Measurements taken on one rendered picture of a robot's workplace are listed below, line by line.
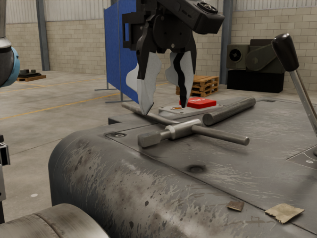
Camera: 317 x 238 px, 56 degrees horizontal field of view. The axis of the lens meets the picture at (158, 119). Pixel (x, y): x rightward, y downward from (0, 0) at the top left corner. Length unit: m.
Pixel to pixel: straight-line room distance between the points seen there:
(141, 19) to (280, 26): 9.91
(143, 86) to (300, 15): 9.88
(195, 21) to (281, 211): 0.24
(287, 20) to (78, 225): 10.12
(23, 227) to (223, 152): 0.24
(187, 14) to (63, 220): 0.27
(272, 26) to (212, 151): 10.01
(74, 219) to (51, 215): 0.03
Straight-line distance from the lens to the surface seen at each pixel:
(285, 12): 10.32
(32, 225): 0.30
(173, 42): 0.45
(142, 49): 0.42
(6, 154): 1.08
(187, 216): 0.27
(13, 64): 0.92
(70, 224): 0.29
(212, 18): 0.39
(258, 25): 10.46
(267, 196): 0.30
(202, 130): 0.43
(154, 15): 0.43
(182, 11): 0.40
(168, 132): 0.41
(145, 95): 0.43
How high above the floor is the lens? 1.39
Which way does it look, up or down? 14 degrees down
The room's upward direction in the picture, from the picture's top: straight up
